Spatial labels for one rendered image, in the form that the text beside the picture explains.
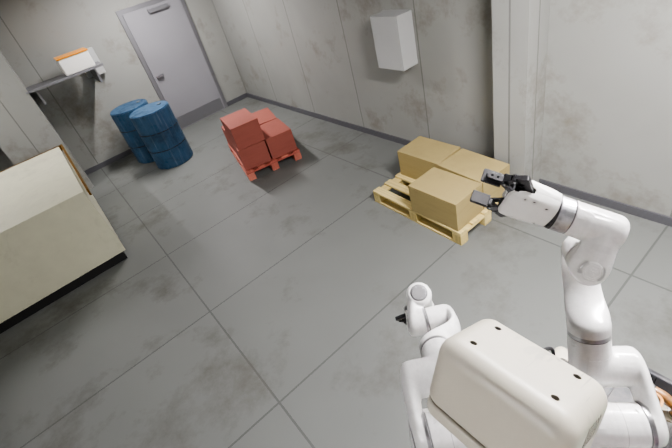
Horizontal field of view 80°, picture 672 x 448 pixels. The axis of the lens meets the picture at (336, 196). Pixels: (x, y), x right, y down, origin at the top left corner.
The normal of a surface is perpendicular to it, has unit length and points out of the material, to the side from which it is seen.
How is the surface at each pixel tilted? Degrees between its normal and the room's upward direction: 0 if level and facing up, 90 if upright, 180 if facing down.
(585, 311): 5
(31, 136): 90
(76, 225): 90
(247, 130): 90
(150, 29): 90
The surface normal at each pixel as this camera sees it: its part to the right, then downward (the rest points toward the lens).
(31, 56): 0.62, 0.32
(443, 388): -0.77, 0.11
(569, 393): 0.12, -0.94
